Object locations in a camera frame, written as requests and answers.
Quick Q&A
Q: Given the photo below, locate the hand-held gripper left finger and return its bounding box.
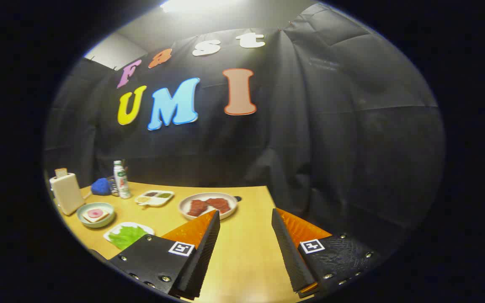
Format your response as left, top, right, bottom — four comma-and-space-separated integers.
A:
108, 210, 221, 300

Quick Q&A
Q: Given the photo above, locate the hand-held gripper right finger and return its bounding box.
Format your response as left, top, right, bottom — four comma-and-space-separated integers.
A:
272, 207, 381, 298

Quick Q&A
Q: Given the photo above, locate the green lettuce leaf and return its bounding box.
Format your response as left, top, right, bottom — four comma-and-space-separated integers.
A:
109, 225, 148, 250

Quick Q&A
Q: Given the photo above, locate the red meat piece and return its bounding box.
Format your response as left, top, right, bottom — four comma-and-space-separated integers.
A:
188, 199, 208, 217
206, 197, 231, 214

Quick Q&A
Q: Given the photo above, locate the white round plate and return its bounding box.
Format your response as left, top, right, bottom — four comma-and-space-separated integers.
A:
179, 192, 238, 221

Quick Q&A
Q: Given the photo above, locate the white rectangular plate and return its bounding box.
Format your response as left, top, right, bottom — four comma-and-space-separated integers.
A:
104, 222, 155, 249

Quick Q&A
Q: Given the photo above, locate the white divided dish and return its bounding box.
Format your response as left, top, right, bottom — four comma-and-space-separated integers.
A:
135, 190, 175, 207

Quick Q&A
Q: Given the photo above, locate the pale green plate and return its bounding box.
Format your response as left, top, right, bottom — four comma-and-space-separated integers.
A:
77, 202, 115, 229

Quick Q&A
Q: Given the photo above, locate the black backdrop cloth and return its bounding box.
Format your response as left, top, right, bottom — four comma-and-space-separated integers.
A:
44, 2, 446, 253

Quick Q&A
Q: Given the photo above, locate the white bottle green cap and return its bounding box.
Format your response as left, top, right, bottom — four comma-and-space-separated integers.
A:
113, 160, 131, 199

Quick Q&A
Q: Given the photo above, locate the white bread slice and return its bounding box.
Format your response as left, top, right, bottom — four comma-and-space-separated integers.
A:
82, 209, 110, 223

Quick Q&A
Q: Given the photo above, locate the blue cloth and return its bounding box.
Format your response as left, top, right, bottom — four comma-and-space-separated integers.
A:
91, 178, 112, 196

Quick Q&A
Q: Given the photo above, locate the white toaster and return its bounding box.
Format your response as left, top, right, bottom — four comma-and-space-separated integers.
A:
49, 173, 85, 216

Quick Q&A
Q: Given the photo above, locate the ceiling light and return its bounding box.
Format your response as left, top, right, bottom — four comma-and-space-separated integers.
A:
160, 0, 243, 13

